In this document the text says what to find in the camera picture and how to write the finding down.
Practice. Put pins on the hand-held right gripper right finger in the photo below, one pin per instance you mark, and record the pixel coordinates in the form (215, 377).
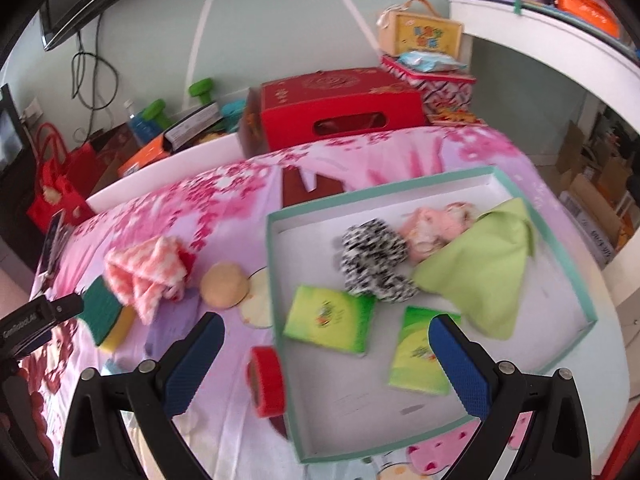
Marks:
(462, 370)

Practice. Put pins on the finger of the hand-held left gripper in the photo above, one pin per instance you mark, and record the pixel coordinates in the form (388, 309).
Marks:
(62, 307)

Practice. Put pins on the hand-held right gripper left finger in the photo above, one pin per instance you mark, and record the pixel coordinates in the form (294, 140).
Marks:
(192, 365)

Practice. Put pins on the green yellow scouring sponge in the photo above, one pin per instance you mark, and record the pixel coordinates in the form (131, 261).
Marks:
(102, 305)

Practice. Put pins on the purple packet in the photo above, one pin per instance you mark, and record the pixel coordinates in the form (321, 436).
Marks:
(165, 330)

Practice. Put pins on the green tissue pack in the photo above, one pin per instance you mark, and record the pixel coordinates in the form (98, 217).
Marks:
(325, 317)
(415, 355)

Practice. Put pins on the tan round sponge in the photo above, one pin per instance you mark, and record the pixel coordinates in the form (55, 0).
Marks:
(225, 285)

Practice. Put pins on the light green cloth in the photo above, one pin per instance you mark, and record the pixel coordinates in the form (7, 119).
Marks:
(465, 280)

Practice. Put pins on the pink checkered towel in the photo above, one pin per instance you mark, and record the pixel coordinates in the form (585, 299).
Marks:
(145, 270)

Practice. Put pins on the teal-edged white shallow box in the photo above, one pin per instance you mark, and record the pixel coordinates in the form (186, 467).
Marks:
(350, 390)

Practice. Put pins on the pink fabric scrunchie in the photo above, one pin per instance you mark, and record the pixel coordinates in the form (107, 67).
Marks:
(430, 230)

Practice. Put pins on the leopard print scrunchie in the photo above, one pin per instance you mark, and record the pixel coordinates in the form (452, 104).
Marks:
(370, 255)

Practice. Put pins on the phone in clip holder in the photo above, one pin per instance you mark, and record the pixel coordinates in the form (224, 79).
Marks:
(52, 240)

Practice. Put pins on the red gift bag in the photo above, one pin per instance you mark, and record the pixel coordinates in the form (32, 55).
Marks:
(55, 195)

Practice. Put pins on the white bed board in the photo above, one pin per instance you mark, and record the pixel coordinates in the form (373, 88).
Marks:
(150, 180)

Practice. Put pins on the dark brown box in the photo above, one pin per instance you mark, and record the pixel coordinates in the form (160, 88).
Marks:
(112, 152)

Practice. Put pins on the pink printed bedsheet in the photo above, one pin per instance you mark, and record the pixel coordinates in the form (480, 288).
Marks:
(200, 200)

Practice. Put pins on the orange box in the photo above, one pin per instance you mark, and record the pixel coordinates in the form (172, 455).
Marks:
(145, 155)

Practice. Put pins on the black screen device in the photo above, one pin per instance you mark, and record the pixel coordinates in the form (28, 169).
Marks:
(10, 135)

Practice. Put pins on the red stool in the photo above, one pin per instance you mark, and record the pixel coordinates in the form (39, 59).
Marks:
(617, 465)

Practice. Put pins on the white printed carton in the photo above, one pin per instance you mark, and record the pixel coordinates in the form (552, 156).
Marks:
(590, 230)

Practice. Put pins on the blue liquid bottle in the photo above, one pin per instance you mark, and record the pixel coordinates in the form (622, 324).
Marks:
(142, 127)

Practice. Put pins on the black and white box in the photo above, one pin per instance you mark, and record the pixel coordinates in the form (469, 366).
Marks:
(192, 125)

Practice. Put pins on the brown cardboard box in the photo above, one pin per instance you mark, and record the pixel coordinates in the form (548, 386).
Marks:
(612, 175)

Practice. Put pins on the small red yellow box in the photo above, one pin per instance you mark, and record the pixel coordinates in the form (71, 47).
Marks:
(457, 117)

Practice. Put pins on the teal plastic item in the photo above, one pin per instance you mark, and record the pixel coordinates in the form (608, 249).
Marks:
(232, 110)

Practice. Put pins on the green dumbbell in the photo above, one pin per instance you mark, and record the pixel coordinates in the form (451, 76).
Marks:
(202, 89)

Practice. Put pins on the red patterned tin box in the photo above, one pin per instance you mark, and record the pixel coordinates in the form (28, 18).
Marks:
(445, 90)

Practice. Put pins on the red gift box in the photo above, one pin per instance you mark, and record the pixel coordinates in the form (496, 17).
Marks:
(340, 105)

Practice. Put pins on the blue wet wipes pack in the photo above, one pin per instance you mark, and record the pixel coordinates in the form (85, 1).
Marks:
(430, 62)

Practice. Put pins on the white desk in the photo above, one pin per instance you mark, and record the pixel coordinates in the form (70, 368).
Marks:
(525, 25)

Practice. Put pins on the orange packet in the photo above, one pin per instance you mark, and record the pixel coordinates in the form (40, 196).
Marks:
(585, 5)

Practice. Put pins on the white wall socket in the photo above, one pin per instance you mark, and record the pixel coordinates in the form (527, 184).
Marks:
(32, 110)

